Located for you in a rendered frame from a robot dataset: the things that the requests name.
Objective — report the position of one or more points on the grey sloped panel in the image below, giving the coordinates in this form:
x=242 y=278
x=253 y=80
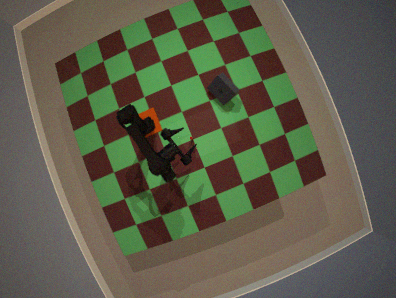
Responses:
x=223 y=88

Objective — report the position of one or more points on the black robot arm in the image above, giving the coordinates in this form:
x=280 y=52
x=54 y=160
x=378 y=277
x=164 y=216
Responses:
x=157 y=163

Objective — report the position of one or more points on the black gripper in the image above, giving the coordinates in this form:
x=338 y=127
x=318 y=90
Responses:
x=170 y=150

